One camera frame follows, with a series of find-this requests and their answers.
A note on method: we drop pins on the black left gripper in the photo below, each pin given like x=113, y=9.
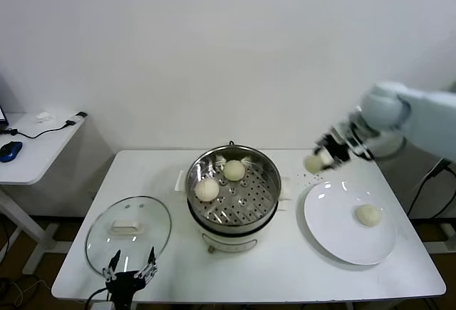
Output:
x=126, y=288

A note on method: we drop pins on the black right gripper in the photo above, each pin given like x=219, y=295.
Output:
x=338, y=146

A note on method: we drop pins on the white steamed baozi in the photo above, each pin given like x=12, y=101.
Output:
x=367, y=215
x=206, y=190
x=234, y=170
x=313, y=164

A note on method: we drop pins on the light blue right robot arm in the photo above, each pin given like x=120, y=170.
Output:
x=384, y=107

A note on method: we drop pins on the perforated steel steamer basket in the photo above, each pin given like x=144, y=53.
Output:
x=242, y=206

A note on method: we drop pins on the white round plate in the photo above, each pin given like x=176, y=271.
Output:
x=331, y=224

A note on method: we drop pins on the cream electric cooking pot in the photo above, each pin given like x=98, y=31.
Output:
x=231, y=244

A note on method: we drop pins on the white side table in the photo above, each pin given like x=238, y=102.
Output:
x=42, y=153

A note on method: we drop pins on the white stand base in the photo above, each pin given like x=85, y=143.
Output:
x=448, y=238

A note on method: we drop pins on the blue computer mouse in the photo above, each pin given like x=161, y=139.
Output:
x=10, y=150

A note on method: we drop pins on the small white crumpled object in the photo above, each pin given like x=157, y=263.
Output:
x=43, y=117

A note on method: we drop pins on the black laptop screen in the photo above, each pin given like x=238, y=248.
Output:
x=3, y=117

